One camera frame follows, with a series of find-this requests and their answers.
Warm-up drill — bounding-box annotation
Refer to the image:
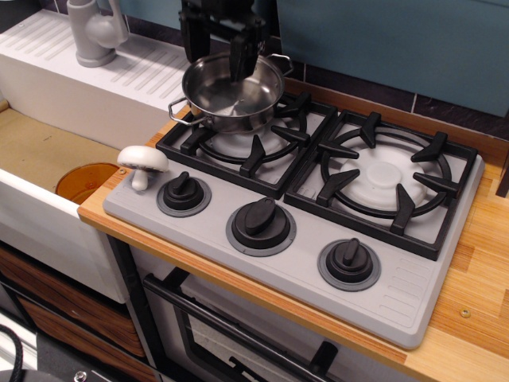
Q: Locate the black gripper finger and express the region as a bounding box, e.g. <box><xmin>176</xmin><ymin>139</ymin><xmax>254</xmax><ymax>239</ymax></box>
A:
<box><xmin>180</xmin><ymin>15</ymin><xmax>211</xmax><ymax>63</ymax></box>
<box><xmin>229</xmin><ymin>31</ymin><xmax>265</xmax><ymax>82</ymax></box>

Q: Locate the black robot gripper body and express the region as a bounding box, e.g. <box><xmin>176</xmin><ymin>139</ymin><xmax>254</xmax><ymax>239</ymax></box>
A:
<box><xmin>179</xmin><ymin>0</ymin><xmax>266</xmax><ymax>41</ymax></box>

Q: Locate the stainless steel pot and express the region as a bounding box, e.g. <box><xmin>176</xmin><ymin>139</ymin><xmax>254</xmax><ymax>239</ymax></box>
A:
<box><xmin>168</xmin><ymin>53</ymin><xmax>293</xmax><ymax>134</ymax></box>

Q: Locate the white toy mushroom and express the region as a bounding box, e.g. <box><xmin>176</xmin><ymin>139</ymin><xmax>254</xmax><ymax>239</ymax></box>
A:
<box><xmin>117</xmin><ymin>146</ymin><xmax>169</xmax><ymax>191</ymax></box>

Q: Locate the black left stove knob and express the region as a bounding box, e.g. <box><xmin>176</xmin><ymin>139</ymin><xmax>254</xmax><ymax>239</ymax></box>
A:
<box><xmin>157</xmin><ymin>171</ymin><xmax>212</xmax><ymax>218</ymax></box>

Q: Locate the black stove knob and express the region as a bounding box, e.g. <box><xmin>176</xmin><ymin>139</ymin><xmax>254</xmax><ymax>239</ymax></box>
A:
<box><xmin>157</xmin><ymin>171</ymin><xmax>212</xmax><ymax>218</ymax></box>
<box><xmin>317</xmin><ymin>238</ymin><xmax>382</xmax><ymax>292</ymax></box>
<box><xmin>226</xmin><ymin>197</ymin><xmax>297</xmax><ymax>257</ymax></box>

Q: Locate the black middle stove knob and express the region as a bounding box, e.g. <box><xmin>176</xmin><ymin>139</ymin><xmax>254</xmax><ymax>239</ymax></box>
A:
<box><xmin>226</xmin><ymin>197</ymin><xmax>297</xmax><ymax>257</ymax></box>

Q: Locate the grey toy stove top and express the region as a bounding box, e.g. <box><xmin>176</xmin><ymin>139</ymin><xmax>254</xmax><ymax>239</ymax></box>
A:
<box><xmin>103</xmin><ymin>92</ymin><xmax>484</xmax><ymax>349</ymax></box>

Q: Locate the black right stove knob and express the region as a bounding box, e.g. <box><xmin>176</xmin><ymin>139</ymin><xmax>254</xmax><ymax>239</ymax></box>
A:
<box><xmin>317</xmin><ymin>238</ymin><xmax>382</xmax><ymax>292</ymax></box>

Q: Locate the black left burner grate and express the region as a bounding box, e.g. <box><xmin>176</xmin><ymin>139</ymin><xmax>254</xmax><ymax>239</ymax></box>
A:
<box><xmin>156</xmin><ymin>92</ymin><xmax>339</xmax><ymax>199</ymax></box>

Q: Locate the black burner grate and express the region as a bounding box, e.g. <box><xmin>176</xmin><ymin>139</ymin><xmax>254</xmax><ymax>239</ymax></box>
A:
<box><xmin>285</xmin><ymin>111</ymin><xmax>484</xmax><ymax>261</ymax></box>
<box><xmin>156</xmin><ymin>92</ymin><xmax>339</xmax><ymax>199</ymax></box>

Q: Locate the grey toy faucet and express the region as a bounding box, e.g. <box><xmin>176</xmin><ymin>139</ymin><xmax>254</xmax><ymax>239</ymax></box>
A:
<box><xmin>67</xmin><ymin>0</ymin><xmax>129</xmax><ymax>68</ymax></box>

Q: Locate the white toy sink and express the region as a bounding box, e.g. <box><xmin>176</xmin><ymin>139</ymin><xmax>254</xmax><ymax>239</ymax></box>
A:
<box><xmin>1</xmin><ymin>10</ymin><xmax>188</xmax><ymax>303</ymax></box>

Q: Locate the orange plastic bowl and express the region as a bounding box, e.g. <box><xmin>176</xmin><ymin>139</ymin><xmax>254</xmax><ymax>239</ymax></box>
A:
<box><xmin>55</xmin><ymin>162</ymin><xmax>119</xmax><ymax>205</ymax></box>

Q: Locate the black right burner grate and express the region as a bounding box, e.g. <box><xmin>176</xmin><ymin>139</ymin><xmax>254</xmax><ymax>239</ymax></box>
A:
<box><xmin>285</xmin><ymin>111</ymin><xmax>484</xmax><ymax>261</ymax></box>

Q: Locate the toy oven door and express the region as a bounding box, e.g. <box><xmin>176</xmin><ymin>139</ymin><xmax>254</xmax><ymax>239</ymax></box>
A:
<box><xmin>132</xmin><ymin>249</ymin><xmax>408</xmax><ymax>381</ymax></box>

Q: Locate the wooden drawer front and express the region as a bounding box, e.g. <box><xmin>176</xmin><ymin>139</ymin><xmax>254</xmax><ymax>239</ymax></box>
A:
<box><xmin>1</xmin><ymin>244</ymin><xmax>157</xmax><ymax>381</ymax></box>

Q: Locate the black oven door handle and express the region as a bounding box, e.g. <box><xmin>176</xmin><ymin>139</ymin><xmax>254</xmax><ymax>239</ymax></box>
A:
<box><xmin>142</xmin><ymin>274</ymin><xmax>337</xmax><ymax>381</ymax></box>

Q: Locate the black cable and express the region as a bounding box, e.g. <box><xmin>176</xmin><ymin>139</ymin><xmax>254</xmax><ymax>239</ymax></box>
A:
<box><xmin>0</xmin><ymin>323</ymin><xmax>25</xmax><ymax>382</ymax></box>

